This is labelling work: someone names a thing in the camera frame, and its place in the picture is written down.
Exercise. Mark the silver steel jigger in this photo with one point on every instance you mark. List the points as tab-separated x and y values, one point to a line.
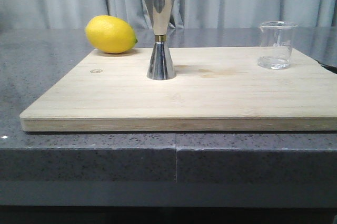
161	65

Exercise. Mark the clear glass beaker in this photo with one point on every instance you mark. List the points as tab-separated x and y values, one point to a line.
276	44

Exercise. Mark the light wooden cutting board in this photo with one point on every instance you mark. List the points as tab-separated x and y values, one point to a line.
215	89

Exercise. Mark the yellow lemon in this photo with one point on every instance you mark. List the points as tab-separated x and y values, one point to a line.
110	34

